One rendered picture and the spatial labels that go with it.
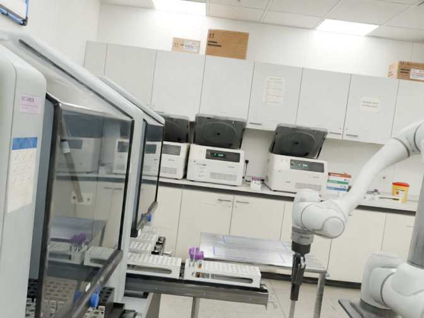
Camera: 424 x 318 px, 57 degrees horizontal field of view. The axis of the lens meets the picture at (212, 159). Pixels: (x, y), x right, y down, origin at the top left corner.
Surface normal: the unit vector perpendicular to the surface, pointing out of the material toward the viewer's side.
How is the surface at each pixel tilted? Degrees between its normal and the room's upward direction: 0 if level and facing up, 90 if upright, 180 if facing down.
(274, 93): 90
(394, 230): 90
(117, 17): 90
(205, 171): 89
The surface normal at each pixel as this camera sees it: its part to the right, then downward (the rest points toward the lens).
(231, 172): 0.02, 0.07
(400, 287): -0.95, -0.20
